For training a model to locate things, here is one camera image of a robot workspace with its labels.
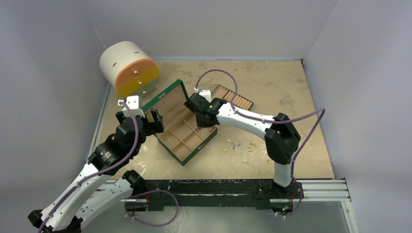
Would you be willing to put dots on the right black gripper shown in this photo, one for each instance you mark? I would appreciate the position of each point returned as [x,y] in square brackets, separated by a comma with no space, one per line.
[196,105]

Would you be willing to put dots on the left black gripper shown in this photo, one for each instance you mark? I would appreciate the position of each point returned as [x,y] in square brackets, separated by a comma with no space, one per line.
[156,126]

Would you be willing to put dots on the green removable jewelry tray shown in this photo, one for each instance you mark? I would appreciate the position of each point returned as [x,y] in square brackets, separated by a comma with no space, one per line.
[227,94]

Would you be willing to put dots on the green jewelry box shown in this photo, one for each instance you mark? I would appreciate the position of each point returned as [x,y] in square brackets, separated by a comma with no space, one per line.
[181,138]

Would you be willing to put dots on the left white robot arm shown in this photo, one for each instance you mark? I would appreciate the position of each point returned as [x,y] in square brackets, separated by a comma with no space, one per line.
[76,207]

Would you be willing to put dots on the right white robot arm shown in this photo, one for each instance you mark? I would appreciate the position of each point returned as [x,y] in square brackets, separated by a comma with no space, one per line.
[280,136]

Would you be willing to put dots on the round three-drawer jewelry cabinet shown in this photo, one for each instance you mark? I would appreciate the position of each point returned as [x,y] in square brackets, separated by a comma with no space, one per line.
[129,70]

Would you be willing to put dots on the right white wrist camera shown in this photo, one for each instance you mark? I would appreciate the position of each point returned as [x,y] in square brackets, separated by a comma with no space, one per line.
[204,93]

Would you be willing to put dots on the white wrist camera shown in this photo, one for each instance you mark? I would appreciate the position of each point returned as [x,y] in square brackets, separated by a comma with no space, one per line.
[134,103]
[204,93]

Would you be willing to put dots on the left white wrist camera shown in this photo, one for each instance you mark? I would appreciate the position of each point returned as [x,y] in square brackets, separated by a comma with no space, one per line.
[134,103]

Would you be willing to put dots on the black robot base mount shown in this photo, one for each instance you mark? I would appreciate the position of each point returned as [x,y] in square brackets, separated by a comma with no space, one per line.
[261,194]

